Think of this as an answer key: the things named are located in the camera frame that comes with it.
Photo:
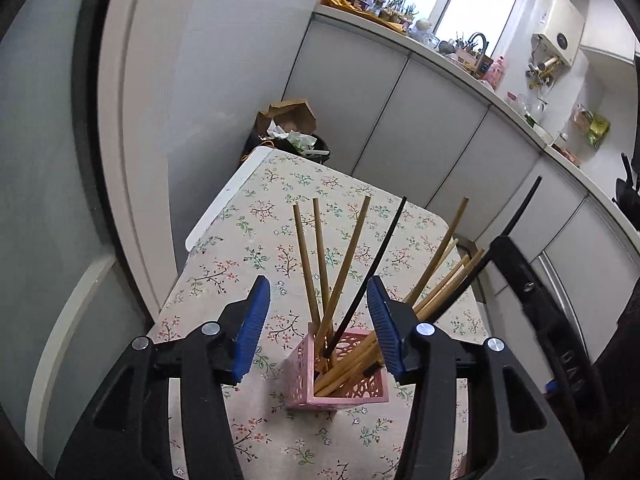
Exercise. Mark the frosted glass door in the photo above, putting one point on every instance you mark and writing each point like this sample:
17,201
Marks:
40,160

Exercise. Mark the crumpled white paper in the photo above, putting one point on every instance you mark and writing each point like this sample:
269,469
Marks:
292,136

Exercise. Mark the round pale vase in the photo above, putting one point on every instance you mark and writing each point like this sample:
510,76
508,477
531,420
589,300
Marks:
423,25

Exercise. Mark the pink perforated basket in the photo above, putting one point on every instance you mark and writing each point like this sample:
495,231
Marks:
350,400

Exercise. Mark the green glass bottle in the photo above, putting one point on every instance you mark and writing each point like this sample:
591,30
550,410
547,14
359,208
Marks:
531,121

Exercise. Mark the white wall water heater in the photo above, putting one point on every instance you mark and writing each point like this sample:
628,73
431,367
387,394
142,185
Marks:
560,25

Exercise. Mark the black fixture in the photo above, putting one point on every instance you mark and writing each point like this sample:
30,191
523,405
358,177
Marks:
627,185

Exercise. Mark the black trash bin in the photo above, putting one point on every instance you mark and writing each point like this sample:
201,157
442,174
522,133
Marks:
320,144

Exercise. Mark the pink bottle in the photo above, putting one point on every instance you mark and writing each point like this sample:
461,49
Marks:
495,72

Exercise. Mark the brown paper envelopes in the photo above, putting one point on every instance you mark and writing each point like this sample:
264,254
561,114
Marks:
345,5

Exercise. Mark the yellow green bag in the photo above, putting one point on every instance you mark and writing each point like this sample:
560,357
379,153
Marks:
595,127

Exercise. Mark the brown cardboard box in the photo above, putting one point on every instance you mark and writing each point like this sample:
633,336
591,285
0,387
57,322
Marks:
295,112

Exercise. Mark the hanging kitchen utensils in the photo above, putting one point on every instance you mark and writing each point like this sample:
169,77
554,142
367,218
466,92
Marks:
541,72

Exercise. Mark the bunch of wooden chopsticks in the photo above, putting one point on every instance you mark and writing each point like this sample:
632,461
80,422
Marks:
348,260

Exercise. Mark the floral tablecloth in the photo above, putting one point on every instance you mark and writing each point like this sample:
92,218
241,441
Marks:
260,240

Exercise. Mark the clear glass jars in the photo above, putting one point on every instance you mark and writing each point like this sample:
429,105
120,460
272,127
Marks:
527,105

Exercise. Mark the wooden utensil box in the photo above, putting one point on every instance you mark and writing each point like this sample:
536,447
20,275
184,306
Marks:
467,55

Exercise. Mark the dark round teapot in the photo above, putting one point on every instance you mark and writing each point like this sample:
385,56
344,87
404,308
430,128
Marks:
446,46

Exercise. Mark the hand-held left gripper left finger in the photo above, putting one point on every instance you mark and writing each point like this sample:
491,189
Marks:
252,320

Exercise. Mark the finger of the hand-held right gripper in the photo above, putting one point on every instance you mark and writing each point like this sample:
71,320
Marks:
530,290

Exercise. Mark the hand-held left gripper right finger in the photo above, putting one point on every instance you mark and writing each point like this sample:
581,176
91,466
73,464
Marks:
382,320

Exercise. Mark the row of small potted plants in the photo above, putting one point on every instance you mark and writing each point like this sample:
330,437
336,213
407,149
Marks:
395,7

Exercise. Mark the curved metal faucet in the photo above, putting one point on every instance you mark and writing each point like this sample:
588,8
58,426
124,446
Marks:
480,40

